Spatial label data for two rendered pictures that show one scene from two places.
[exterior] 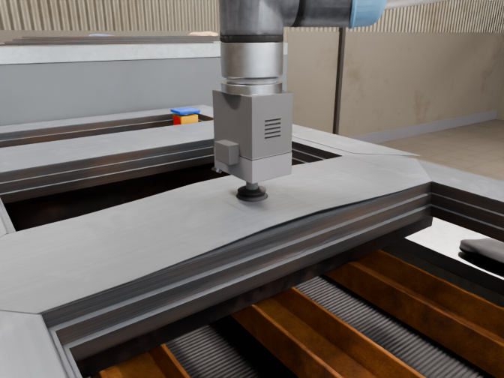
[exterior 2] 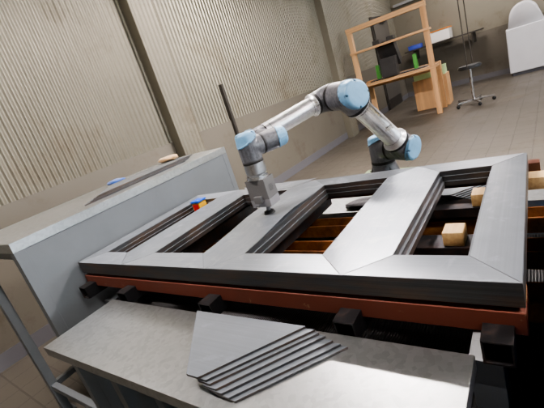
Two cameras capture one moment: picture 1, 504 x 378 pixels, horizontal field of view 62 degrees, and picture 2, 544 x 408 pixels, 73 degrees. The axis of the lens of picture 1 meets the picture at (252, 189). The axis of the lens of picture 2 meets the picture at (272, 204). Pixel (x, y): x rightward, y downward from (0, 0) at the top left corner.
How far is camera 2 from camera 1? 0.82 m
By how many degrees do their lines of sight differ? 15
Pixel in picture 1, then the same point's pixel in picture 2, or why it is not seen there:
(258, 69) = (261, 170)
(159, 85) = (172, 193)
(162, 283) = (265, 240)
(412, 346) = not seen: hidden behind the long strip
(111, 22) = (82, 169)
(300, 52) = (211, 142)
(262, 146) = (269, 193)
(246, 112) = (261, 184)
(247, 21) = (253, 158)
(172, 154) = (214, 218)
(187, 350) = not seen: hidden behind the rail
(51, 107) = (128, 225)
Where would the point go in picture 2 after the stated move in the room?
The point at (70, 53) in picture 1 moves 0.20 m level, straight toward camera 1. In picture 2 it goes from (128, 194) to (143, 194)
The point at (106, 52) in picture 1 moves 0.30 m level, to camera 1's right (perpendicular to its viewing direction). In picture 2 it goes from (143, 187) to (199, 167)
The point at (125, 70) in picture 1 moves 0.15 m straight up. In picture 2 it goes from (155, 193) to (143, 165)
